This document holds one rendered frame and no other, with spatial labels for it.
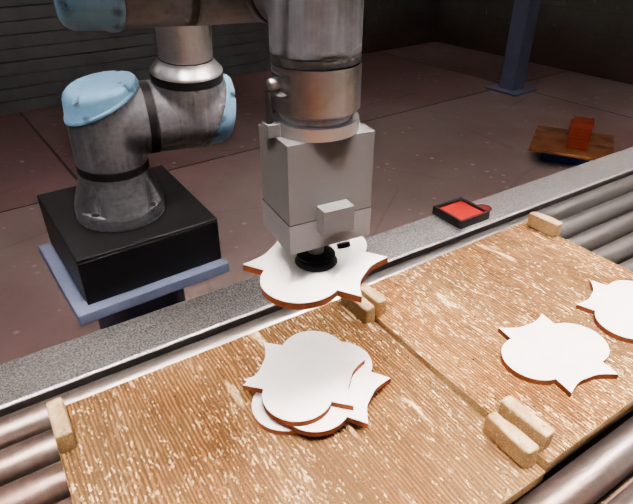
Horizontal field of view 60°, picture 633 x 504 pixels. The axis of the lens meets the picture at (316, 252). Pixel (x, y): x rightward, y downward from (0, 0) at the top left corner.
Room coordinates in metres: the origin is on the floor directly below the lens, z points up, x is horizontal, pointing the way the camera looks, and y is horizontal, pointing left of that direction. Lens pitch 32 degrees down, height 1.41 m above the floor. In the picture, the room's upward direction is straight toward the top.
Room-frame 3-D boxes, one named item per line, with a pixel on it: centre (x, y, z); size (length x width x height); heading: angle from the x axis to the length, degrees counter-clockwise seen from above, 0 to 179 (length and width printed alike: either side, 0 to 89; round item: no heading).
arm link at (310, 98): (0.46, 0.00, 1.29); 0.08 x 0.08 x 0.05
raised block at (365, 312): (0.60, -0.06, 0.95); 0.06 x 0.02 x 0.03; 32
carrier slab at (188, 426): (0.39, 0.04, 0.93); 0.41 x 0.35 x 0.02; 122
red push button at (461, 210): (0.93, -0.28, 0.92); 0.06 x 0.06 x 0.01; 33
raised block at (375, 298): (0.62, -0.08, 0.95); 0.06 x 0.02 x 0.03; 34
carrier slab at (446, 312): (0.62, -0.31, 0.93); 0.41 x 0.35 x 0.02; 124
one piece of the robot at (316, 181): (0.45, 0.00, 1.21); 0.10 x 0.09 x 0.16; 27
